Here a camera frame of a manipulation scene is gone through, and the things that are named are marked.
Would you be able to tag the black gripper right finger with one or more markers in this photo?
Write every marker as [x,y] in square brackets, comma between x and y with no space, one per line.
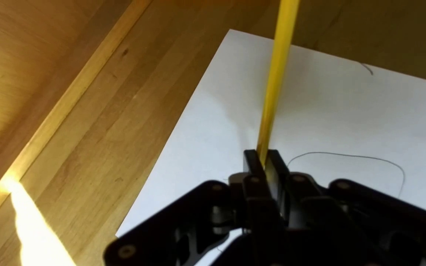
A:
[282,183]

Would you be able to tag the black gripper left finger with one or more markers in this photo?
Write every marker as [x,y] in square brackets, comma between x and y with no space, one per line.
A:
[255,197]

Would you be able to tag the yellow pencil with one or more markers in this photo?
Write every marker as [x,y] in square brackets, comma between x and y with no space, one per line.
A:
[279,75]

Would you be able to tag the white paper sheet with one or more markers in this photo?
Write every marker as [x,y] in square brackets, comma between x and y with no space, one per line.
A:
[332,109]

